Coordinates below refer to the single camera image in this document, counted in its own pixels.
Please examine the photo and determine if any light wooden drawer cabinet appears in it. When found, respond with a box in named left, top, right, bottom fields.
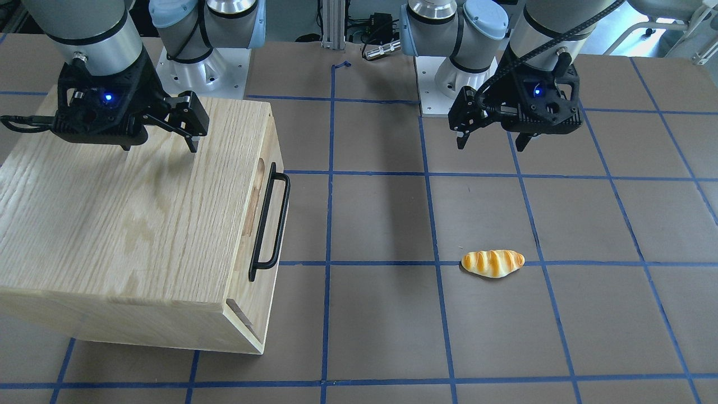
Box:
left=1, top=98, right=274, bottom=352

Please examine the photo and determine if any toy bread roll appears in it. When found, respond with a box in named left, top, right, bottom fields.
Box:
left=460, top=250, right=526, bottom=279

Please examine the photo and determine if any wooden drawer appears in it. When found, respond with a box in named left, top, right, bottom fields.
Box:
left=226, top=117, right=289, bottom=355

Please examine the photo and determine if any aluminium profile post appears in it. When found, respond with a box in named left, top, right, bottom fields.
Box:
left=320, top=0, right=348, bottom=52

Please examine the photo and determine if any black gripper over cabinet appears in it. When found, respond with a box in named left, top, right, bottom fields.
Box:
left=50, top=57, right=210, bottom=153

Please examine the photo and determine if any silver robot arm over cabinet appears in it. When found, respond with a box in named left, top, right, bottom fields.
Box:
left=2, top=1, right=266, bottom=153

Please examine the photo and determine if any black gripper near bread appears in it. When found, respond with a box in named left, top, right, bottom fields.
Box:
left=447, top=53, right=584, bottom=153

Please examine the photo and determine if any silver robot arm near bread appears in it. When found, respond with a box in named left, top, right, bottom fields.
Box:
left=398, top=1, right=622, bottom=152

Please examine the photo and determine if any black cable bundle background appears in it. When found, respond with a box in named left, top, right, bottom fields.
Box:
left=346, top=12, right=402, bottom=61

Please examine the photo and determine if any black metal drawer handle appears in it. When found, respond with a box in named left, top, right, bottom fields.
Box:
left=248, top=163, right=291, bottom=282

